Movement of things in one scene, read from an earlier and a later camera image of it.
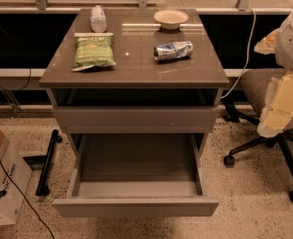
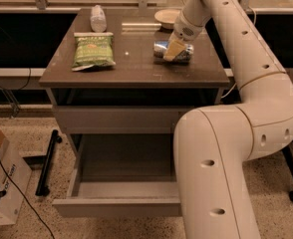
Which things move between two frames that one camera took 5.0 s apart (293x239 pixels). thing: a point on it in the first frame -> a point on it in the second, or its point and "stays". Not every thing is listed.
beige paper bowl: (170, 19) stays
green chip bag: (93, 50) stays
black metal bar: (42, 189) stays
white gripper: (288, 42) -> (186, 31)
